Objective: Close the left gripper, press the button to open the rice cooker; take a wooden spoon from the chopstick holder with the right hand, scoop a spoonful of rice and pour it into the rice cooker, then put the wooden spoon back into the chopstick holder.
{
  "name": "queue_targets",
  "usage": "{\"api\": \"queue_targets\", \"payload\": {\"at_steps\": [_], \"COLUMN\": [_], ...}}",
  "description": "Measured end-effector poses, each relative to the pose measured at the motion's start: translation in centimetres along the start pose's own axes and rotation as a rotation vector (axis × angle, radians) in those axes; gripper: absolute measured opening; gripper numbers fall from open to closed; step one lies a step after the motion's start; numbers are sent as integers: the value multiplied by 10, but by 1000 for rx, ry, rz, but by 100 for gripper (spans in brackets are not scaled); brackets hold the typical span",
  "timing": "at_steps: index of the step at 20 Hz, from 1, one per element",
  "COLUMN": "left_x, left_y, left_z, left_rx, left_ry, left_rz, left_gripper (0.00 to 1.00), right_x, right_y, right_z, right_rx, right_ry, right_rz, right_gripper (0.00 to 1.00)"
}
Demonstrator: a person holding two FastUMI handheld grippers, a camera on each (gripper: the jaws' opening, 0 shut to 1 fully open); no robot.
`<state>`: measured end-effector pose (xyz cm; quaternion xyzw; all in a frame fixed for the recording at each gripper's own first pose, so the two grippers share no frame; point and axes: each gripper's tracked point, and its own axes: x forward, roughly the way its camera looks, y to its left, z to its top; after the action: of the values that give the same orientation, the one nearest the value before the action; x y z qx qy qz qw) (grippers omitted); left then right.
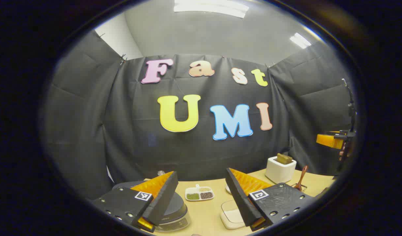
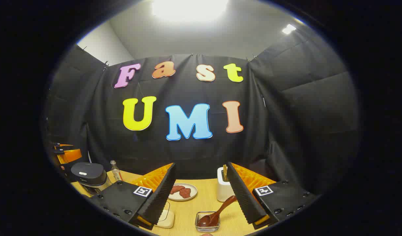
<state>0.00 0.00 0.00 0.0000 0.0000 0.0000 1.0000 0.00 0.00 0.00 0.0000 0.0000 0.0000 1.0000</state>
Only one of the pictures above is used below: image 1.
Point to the black backdrop cloth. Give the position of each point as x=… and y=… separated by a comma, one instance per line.
x=122, y=131

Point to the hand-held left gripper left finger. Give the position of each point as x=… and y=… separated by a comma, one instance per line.
x=164, y=200

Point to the white round plate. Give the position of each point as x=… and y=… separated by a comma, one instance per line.
x=227, y=188

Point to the clear rice container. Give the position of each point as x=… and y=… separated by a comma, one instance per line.
x=229, y=213

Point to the white divided grain dish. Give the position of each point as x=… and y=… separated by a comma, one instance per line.
x=199, y=194

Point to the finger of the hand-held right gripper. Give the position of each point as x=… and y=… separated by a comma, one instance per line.
x=330, y=140

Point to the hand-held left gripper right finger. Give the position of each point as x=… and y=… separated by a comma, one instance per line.
x=240, y=203

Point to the small clear bottle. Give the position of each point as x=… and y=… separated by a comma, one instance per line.
x=160, y=172

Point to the white toaster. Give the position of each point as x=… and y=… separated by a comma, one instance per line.
x=279, y=172

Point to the dark grey rice cooker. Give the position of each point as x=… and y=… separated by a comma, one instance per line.
x=176, y=209

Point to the brown wooden spoon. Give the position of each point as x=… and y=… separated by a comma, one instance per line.
x=302, y=175

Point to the brown toast slice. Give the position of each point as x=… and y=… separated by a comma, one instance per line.
x=284, y=159

